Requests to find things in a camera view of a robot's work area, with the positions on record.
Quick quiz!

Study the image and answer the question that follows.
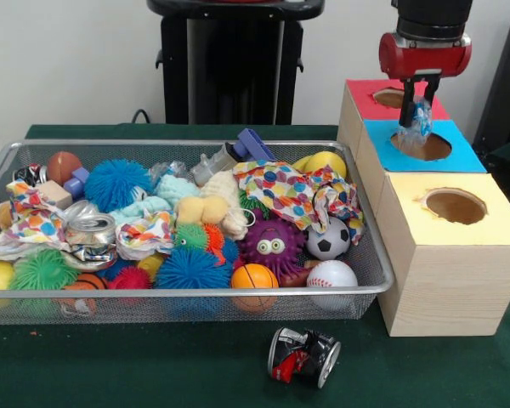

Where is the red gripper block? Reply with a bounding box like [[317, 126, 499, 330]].
[[378, 31, 473, 128]]

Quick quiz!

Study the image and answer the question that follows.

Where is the crushed clear plastic bottle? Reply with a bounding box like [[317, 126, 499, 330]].
[[394, 95, 434, 150]]

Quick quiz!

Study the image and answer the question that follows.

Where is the colourful paper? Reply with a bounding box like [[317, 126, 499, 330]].
[[232, 159, 366, 246]]

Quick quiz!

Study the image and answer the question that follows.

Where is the black white soccer ball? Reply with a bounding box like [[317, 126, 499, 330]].
[[306, 216, 352, 261]]

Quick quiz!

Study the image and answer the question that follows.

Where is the crushed red black can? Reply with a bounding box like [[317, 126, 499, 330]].
[[267, 326, 343, 390]]

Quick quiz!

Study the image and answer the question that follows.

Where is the wooden box with three holes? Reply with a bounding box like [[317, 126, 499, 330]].
[[337, 78, 510, 337]]

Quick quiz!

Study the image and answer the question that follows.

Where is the black chair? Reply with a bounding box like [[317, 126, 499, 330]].
[[471, 6, 510, 150]]

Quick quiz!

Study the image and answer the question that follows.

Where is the yellow plastic ball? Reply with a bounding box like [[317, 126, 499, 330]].
[[292, 151, 349, 179]]

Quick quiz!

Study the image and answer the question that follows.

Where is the purple plastic toy block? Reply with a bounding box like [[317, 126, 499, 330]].
[[232, 127, 276, 165]]

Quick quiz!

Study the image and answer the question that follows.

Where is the white foam baseball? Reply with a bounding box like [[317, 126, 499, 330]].
[[306, 259, 359, 309]]

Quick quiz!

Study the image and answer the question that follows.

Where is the purple spiky monster toy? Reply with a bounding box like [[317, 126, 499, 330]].
[[239, 207, 314, 277]]

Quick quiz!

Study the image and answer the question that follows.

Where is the orange foam basketball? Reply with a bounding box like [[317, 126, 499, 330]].
[[231, 263, 281, 315]]

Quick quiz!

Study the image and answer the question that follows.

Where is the blue spiky rubber ball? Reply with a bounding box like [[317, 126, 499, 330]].
[[156, 246, 234, 291], [84, 159, 156, 214]]

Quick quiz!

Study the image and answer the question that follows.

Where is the crushed silver can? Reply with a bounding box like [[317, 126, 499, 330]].
[[65, 211, 119, 250]]

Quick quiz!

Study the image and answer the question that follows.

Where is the shallow wire mesh bin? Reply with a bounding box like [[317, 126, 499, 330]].
[[0, 139, 397, 327]]

